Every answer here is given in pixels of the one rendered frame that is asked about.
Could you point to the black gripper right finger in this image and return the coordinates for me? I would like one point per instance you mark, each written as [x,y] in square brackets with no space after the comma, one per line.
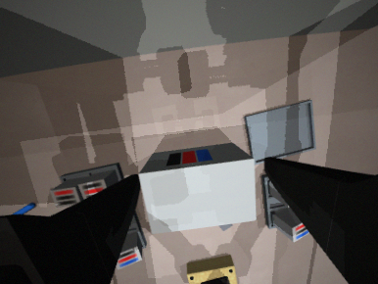
[338,208]

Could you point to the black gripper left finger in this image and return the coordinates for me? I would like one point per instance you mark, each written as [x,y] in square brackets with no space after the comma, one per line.
[79,245]

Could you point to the large grey panel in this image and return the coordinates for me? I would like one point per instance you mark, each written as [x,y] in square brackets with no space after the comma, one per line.
[40,35]

